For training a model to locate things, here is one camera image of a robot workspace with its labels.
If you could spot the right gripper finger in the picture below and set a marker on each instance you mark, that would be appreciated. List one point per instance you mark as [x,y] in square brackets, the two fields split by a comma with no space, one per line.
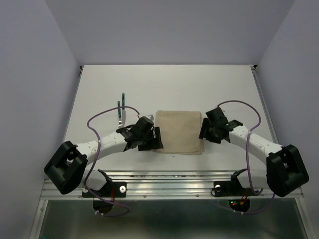
[215,137]
[204,128]

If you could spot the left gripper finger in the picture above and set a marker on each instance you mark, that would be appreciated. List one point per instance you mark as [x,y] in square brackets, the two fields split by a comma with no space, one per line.
[147,146]
[157,138]

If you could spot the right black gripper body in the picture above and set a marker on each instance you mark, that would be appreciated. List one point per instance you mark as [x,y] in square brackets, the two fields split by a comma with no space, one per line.
[213,128]

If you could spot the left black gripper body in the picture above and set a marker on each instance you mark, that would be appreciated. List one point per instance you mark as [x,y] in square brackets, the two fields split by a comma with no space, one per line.
[148,137]

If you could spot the silver fork teal handle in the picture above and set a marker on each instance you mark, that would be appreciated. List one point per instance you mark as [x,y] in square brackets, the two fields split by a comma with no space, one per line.
[120,119]

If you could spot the beige cloth napkin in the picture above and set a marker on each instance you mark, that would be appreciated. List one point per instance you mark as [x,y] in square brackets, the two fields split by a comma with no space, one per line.
[180,132]

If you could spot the silver knife teal handle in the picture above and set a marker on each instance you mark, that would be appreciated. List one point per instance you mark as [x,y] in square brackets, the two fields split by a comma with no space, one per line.
[123,109]

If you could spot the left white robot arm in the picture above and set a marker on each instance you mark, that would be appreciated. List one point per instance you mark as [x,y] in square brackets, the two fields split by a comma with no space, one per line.
[67,169]

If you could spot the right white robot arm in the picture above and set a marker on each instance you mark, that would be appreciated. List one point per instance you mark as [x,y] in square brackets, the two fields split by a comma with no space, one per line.
[284,168]

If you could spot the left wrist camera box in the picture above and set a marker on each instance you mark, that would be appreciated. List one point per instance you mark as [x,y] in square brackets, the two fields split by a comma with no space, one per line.
[151,117]

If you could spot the aluminium rail frame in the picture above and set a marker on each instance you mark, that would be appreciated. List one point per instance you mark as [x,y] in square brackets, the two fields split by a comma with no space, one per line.
[169,195]

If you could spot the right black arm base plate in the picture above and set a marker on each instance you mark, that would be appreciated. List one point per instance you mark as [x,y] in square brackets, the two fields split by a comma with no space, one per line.
[230,189]

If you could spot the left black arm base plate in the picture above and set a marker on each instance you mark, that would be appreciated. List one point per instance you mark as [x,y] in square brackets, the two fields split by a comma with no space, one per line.
[110,190]

